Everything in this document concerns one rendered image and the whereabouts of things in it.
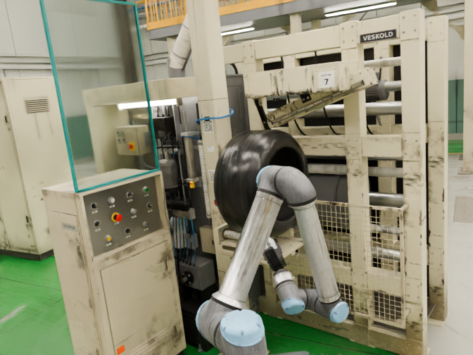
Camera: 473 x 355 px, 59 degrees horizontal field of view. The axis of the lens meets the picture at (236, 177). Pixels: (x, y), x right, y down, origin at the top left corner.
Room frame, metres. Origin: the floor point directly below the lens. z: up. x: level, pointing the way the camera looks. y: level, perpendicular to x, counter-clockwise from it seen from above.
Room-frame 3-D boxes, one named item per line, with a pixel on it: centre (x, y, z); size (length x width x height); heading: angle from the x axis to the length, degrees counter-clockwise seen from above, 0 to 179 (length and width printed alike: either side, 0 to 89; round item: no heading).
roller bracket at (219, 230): (2.41, 0.02, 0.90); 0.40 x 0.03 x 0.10; 140
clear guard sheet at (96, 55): (2.29, 0.64, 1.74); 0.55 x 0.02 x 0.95; 140
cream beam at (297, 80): (2.44, -0.41, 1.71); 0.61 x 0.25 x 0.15; 50
